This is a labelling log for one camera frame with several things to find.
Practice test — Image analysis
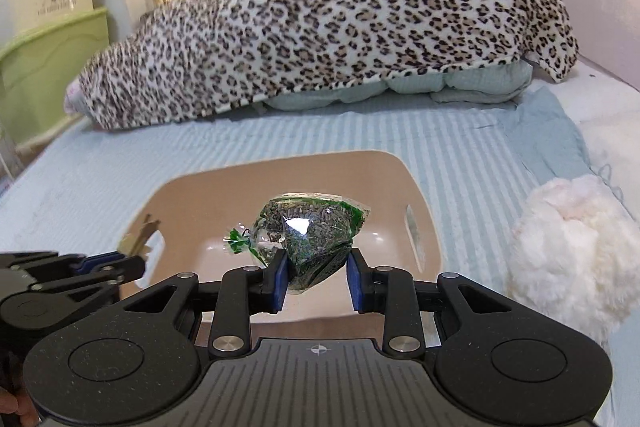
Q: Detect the small tan wooden item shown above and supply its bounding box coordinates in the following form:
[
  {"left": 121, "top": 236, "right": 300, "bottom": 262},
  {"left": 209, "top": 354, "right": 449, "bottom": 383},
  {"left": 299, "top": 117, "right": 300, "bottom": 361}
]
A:
[{"left": 117, "top": 213, "right": 160, "bottom": 259}]

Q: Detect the green tea leaf bag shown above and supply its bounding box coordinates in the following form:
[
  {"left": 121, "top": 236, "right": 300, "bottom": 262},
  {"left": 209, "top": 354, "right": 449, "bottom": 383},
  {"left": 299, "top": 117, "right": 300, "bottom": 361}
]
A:
[{"left": 224, "top": 193, "right": 370, "bottom": 293}]

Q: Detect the person's hand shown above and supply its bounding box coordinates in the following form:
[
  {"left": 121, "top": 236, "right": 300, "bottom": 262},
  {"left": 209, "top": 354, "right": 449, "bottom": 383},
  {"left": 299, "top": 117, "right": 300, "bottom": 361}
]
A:
[{"left": 0, "top": 389, "right": 39, "bottom": 427}]

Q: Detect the striped light blue bedsheet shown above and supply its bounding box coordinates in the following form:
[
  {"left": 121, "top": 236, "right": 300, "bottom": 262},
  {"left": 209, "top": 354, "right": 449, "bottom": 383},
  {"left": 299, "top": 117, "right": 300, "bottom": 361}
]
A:
[{"left": 1, "top": 89, "right": 639, "bottom": 426}]

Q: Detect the beige plastic storage bin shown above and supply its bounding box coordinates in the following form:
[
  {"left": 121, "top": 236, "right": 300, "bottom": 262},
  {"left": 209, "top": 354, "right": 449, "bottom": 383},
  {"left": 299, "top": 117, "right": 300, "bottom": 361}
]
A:
[{"left": 118, "top": 149, "right": 443, "bottom": 348}]

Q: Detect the white fluffy plush toy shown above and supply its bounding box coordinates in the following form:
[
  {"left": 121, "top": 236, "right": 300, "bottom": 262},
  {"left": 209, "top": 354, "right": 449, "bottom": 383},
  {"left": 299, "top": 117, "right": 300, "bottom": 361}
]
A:
[{"left": 506, "top": 174, "right": 639, "bottom": 345}]

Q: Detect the green cream drawer cabinet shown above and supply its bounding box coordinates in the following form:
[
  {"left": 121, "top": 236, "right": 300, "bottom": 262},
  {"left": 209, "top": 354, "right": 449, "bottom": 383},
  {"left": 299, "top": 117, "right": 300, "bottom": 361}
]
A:
[{"left": 1, "top": 0, "right": 108, "bottom": 148}]

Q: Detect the light green folded quilt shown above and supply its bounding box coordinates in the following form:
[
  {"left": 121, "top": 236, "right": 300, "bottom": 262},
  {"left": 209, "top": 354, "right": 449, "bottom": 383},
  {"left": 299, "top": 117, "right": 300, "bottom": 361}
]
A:
[{"left": 265, "top": 60, "right": 534, "bottom": 112}]

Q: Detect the leopard print blanket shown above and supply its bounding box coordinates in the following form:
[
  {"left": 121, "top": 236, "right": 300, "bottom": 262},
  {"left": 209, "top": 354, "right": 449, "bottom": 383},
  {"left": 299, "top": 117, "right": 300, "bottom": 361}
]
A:
[{"left": 64, "top": 0, "right": 579, "bottom": 131}]

